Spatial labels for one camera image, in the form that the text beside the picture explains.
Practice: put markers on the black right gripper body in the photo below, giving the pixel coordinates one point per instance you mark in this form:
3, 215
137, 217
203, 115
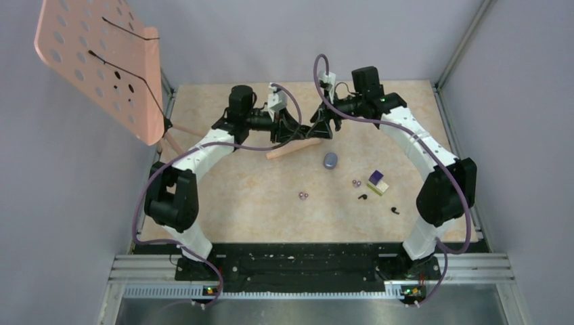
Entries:
328, 113

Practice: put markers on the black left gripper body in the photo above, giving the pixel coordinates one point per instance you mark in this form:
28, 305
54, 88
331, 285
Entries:
277, 126

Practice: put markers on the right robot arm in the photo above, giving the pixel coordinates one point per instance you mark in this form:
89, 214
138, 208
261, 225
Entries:
449, 182

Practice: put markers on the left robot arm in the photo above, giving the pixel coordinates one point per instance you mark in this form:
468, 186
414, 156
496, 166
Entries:
171, 197

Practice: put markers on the grey-blue oval case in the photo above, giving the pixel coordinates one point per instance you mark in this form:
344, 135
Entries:
330, 160

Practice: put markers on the purple and green toy blocks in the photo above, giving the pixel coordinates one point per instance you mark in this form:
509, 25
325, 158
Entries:
376, 183

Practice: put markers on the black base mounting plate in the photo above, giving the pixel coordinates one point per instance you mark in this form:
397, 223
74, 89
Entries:
298, 268

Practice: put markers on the pink perforated board stand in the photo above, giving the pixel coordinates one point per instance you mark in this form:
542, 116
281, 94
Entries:
106, 52

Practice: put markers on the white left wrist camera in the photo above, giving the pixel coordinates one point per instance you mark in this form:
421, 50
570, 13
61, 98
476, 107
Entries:
276, 100

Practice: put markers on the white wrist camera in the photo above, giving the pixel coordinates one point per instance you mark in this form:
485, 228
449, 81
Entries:
327, 80
276, 100

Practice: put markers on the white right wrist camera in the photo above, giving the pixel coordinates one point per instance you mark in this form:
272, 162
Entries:
327, 80

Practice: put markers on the aluminium frame rail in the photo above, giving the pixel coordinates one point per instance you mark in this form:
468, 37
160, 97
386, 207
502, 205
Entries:
475, 288

